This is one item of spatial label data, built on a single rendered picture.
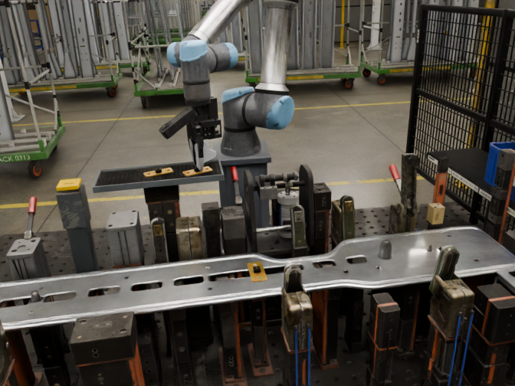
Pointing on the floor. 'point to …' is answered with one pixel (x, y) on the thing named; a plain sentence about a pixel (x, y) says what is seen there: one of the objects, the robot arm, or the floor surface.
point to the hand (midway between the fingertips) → (197, 166)
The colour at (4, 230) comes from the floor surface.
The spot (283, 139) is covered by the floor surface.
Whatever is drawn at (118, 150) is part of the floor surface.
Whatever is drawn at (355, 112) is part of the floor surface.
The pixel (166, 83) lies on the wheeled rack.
